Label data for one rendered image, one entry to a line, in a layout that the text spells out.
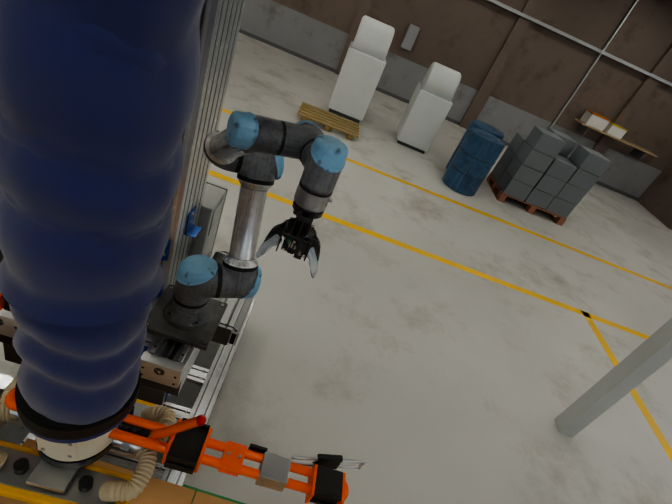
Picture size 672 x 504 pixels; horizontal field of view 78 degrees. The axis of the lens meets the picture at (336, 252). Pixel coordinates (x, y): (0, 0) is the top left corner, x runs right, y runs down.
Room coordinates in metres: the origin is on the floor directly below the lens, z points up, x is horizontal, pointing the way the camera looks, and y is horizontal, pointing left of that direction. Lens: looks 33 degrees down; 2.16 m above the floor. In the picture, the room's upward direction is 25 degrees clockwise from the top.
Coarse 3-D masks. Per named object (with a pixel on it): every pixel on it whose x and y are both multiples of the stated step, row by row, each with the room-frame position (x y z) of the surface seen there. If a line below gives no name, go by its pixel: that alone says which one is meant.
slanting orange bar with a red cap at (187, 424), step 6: (186, 420) 0.52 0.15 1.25; (192, 420) 0.52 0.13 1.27; (198, 420) 0.52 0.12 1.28; (204, 420) 0.52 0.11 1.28; (168, 426) 0.52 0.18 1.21; (174, 426) 0.52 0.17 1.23; (180, 426) 0.51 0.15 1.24; (186, 426) 0.51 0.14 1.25; (192, 426) 0.51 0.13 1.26; (156, 432) 0.51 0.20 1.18; (162, 432) 0.51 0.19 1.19; (168, 432) 0.51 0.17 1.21; (174, 432) 0.51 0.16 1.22; (156, 438) 0.50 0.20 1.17
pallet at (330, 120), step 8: (304, 104) 6.96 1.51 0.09; (304, 112) 6.55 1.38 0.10; (312, 112) 6.73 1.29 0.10; (320, 112) 6.91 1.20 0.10; (328, 112) 7.10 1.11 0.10; (320, 120) 6.52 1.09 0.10; (328, 120) 6.70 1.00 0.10; (336, 120) 6.92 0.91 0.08; (344, 120) 7.09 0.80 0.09; (328, 128) 6.47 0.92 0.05; (336, 128) 6.49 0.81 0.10; (344, 128) 6.67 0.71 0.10; (352, 128) 6.85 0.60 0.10; (352, 136) 6.54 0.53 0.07
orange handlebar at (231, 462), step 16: (128, 416) 0.52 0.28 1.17; (112, 432) 0.48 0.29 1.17; (128, 432) 0.49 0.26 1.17; (160, 448) 0.49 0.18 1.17; (224, 448) 0.55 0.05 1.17; (240, 448) 0.56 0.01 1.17; (208, 464) 0.50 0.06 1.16; (224, 464) 0.51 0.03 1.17; (240, 464) 0.53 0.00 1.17; (288, 480) 0.54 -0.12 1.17
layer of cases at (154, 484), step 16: (32, 448) 0.62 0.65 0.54; (96, 464) 0.66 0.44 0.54; (112, 464) 0.68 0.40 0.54; (160, 480) 0.70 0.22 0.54; (0, 496) 0.47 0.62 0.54; (144, 496) 0.63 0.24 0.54; (160, 496) 0.65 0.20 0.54; (176, 496) 0.67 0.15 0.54; (192, 496) 0.69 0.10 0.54; (208, 496) 0.72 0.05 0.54
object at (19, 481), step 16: (0, 448) 0.40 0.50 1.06; (16, 448) 0.42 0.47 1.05; (16, 464) 0.38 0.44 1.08; (32, 464) 0.40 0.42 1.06; (0, 480) 0.35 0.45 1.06; (16, 480) 0.36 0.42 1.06; (80, 480) 0.40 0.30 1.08; (96, 480) 0.42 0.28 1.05; (112, 480) 0.44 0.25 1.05; (128, 480) 0.45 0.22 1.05; (16, 496) 0.34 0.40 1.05; (32, 496) 0.35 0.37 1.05; (48, 496) 0.36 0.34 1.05; (64, 496) 0.37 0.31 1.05; (80, 496) 0.38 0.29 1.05; (96, 496) 0.39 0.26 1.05
